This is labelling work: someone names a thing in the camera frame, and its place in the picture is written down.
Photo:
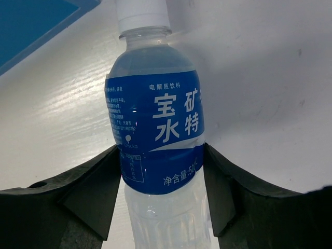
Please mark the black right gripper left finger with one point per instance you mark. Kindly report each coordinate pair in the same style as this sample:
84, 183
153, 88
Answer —
71, 210

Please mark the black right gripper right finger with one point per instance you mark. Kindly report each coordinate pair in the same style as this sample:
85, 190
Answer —
248, 212

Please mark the blue label bottle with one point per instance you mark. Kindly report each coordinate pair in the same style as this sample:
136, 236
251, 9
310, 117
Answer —
155, 108

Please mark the blue and yellow shelf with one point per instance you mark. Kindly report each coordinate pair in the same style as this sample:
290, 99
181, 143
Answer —
27, 25

